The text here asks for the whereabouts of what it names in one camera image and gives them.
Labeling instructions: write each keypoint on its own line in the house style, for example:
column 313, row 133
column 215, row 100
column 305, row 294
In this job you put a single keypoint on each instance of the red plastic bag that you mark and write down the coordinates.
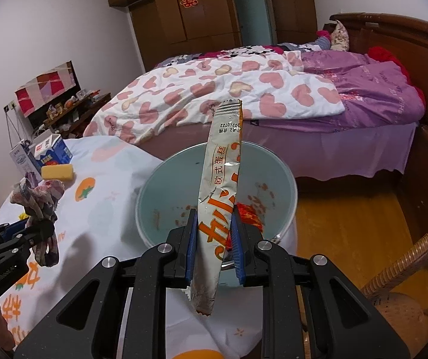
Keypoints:
column 249, row 215

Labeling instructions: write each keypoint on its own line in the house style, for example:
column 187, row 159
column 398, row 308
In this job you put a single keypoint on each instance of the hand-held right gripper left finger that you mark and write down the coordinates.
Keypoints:
column 190, row 246

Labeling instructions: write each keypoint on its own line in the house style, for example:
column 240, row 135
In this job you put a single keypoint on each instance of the row of small ornaments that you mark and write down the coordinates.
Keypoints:
column 68, row 103

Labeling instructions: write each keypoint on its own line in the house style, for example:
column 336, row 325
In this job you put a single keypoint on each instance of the purple quilt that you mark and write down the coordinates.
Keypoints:
column 378, row 82

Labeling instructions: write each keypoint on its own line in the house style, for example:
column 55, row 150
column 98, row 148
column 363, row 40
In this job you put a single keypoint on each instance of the yellow sponge cake piece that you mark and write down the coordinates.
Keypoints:
column 56, row 172

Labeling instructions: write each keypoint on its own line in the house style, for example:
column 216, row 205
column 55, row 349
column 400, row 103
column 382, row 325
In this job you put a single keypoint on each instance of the black television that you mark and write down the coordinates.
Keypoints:
column 49, row 110

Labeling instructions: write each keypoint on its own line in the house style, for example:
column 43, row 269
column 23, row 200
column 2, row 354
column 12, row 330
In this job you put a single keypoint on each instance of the light blue cartoon trash bin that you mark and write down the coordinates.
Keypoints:
column 161, row 202

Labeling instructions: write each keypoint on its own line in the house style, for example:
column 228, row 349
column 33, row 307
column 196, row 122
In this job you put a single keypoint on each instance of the blue milk carton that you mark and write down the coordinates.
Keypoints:
column 53, row 151

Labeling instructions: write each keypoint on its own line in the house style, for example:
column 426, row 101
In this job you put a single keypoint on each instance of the wall socket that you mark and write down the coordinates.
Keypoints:
column 10, row 106

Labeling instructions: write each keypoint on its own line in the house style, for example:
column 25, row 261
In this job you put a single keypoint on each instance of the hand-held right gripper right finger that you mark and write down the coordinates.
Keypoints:
column 238, row 246

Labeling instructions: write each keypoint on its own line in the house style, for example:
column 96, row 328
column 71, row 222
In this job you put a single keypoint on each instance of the floral pillow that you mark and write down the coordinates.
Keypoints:
column 339, row 35

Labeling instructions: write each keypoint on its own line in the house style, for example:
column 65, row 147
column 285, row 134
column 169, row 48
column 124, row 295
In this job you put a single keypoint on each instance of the pink heart print quilt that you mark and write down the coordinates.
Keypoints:
column 217, row 86

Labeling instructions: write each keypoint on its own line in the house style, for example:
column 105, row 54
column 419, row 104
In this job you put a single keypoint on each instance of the red fuzzy blanket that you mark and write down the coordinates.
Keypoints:
column 386, row 54

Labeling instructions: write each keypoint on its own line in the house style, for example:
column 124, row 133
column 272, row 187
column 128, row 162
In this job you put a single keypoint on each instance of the white grey tall box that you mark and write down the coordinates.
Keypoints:
column 23, row 157

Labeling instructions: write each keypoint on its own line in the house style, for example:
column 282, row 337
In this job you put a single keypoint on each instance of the purple snack wrapper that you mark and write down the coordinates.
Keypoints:
column 32, row 178

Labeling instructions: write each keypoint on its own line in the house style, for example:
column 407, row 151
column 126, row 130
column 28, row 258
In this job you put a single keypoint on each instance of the purple bed sheet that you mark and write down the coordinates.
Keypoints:
column 330, row 146

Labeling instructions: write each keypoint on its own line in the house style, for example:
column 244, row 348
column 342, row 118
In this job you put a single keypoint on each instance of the fruit print tablecloth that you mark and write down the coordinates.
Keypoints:
column 105, row 179

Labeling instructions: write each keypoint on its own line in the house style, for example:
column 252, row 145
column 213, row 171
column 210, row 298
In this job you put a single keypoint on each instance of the pink patterned bag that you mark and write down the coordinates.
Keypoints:
column 41, row 198

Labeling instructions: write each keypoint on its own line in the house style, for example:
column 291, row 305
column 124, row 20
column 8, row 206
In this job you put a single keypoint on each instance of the silver orange snack wrapper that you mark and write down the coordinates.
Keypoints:
column 217, row 179

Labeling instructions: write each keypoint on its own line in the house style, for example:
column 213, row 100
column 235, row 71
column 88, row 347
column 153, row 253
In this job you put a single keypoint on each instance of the black white patterned blanket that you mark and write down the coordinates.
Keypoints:
column 243, row 50

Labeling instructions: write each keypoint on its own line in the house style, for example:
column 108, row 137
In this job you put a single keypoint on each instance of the dark wooden tv cabinet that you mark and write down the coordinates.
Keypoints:
column 82, row 110

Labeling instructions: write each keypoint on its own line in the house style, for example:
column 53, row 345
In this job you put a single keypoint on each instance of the brown wooden wardrobe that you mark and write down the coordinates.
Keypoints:
column 206, row 7

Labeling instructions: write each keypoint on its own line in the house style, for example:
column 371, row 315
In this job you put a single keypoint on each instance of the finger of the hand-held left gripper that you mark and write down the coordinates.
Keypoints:
column 11, row 229
column 38, row 232

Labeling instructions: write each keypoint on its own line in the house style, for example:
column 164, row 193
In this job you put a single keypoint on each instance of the wicker chair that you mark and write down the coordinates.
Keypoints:
column 416, row 254

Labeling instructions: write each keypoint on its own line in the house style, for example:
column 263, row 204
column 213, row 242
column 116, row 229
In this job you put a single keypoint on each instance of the patchwork cloth cover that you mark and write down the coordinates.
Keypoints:
column 45, row 86

